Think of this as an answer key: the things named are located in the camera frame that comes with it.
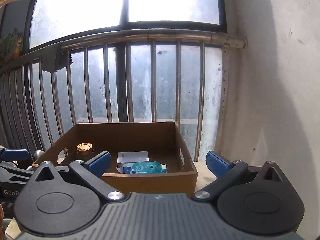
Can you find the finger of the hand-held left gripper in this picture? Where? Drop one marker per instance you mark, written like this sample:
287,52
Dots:
15,173
15,155

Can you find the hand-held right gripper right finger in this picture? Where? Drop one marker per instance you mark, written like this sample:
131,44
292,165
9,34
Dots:
218,164

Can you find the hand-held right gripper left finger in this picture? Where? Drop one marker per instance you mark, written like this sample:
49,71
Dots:
100,164

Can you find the glass jar with gold lid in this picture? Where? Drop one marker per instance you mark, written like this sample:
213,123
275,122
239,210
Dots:
84,148

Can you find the white carton box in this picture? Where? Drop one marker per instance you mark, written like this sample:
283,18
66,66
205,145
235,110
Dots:
132,156

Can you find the blue wet wipes pack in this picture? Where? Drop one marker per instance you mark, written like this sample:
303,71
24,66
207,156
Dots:
145,167

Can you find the brown cardboard box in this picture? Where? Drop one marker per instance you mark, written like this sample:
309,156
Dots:
150,182

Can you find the black folding wheelchair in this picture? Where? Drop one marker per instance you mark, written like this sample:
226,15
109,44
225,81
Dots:
38,154

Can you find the grey cloth on railing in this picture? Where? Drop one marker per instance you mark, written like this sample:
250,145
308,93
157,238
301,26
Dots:
56,57

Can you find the potted green plant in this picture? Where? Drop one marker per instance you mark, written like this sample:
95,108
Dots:
11,45

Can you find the metal window railing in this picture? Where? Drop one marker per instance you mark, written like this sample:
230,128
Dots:
150,34

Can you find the glass window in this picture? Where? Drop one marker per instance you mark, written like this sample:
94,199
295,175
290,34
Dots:
162,2

